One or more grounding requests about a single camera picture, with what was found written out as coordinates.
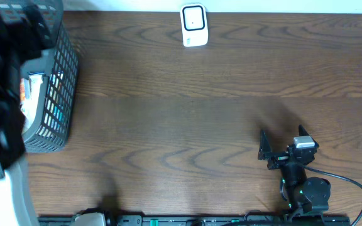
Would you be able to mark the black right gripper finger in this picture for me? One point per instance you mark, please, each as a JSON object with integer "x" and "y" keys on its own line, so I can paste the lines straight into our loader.
{"x": 265, "y": 149}
{"x": 302, "y": 131}

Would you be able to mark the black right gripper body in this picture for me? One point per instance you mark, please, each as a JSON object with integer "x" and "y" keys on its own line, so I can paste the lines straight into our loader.
{"x": 278, "y": 159}

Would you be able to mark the grey plastic mesh basket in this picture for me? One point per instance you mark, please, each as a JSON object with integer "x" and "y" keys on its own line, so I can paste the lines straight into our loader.
{"x": 50, "y": 130}

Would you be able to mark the teal tissue pack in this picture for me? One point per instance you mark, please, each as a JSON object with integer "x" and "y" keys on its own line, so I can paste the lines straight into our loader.
{"x": 29, "y": 107}

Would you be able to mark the orange tissue pack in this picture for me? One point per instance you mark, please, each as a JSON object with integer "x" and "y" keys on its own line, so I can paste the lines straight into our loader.
{"x": 25, "y": 90}

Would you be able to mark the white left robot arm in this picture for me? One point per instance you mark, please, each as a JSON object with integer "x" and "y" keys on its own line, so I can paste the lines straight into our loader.
{"x": 20, "y": 41}

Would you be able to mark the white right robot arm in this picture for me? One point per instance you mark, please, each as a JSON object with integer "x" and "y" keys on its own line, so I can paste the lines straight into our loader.
{"x": 305, "y": 196}

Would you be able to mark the white barcode scanner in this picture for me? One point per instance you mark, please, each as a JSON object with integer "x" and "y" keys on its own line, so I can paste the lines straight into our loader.
{"x": 193, "y": 19}

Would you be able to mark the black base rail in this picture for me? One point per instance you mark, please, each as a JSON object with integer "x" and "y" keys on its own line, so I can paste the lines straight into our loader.
{"x": 251, "y": 219}

